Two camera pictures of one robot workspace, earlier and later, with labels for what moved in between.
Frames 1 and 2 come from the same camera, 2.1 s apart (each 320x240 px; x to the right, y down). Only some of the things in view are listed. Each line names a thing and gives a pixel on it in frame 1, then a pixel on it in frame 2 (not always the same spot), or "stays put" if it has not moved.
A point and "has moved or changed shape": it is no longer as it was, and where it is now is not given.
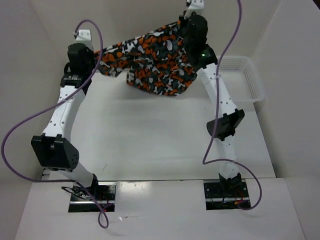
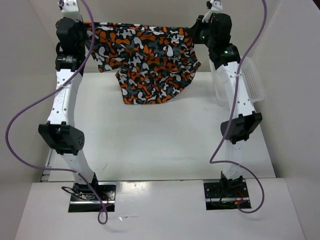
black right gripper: (181, 20) → (195, 29)
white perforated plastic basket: (240, 78) stays put
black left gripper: (90, 53) → (80, 24)
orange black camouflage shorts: (156, 61) has moved or changed shape
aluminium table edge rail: (45, 173) stays put
